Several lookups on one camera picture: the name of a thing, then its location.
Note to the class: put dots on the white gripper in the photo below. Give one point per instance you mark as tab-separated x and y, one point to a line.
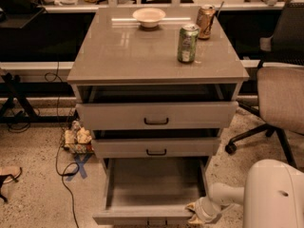
207	208

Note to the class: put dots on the grey bottom drawer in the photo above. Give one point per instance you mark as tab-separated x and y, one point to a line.
151	191

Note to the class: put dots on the grey drawer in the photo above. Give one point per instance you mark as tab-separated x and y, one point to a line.
151	191
150	148
156	115

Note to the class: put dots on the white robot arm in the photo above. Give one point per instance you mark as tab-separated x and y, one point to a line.
272	197

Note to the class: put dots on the grey middle drawer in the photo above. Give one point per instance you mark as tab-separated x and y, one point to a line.
150	148

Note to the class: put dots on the grey top drawer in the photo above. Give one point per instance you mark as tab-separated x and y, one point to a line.
156	115

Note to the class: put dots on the grey drawer cabinet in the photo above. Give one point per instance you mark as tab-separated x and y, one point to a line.
120	62

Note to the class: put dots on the blue tape cross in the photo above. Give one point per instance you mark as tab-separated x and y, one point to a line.
80	160

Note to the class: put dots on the crumpled snack bags pile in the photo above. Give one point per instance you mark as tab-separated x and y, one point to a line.
77	139

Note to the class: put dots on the grey office chair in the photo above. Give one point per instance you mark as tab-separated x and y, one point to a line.
280	81

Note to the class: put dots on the green soda can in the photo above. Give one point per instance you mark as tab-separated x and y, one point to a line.
189	34

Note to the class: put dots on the tan shoe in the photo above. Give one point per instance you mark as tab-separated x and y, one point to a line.
10	173

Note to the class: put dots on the orange soda can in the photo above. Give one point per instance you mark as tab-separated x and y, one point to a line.
205	19

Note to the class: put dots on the white bowl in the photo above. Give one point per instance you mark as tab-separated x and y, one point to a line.
148	17

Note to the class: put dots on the black table leg frame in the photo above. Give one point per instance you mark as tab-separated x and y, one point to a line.
17	108

